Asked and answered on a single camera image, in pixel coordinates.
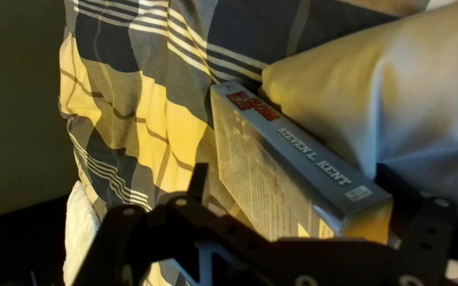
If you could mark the white bed sheet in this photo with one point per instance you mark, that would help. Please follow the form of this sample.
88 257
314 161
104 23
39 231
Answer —
80 233

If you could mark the light grey cloth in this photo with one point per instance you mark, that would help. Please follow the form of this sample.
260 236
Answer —
398 96

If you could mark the grey paperback book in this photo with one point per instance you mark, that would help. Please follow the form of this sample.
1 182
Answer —
271 176

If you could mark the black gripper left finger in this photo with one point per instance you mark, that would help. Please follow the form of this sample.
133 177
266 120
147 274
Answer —
176 244

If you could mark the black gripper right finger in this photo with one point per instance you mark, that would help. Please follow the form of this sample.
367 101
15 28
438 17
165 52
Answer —
430 239

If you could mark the yellow grey plaid comforter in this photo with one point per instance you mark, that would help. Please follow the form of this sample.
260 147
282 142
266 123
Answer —
144 106

